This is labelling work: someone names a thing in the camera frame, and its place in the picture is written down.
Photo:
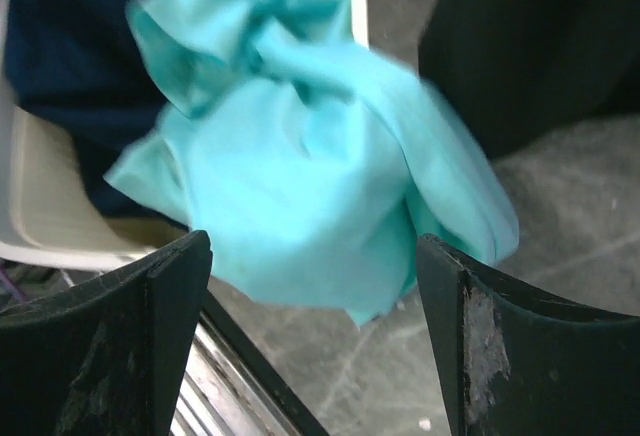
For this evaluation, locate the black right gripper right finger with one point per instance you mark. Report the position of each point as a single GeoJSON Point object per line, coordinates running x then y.
{"type": "Point", "coordinates": [513, 359]}

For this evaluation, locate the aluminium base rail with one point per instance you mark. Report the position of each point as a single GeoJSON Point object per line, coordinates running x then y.
{"type": "Point", "coordinates": [229, 388]}

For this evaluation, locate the teal t shirt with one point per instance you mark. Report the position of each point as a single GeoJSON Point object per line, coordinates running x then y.
{"type": "Point", "coordinates": [312, 162]}

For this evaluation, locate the black t shirt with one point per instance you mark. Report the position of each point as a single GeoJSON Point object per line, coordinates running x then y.
{"type": "Point", "coordinates": [516, 69]}

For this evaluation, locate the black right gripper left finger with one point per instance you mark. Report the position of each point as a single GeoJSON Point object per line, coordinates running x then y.
{"type": "Point", "coordinates": [107, 356]}

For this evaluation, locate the navy blue garment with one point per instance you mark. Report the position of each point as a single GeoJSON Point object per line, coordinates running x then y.
{"type": "Point", "coordinates": [74, 63]}

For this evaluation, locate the cream plastic laundry basket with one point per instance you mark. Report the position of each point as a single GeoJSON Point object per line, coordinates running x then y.
{"type": "Point", "coordinates": [46, 216]}

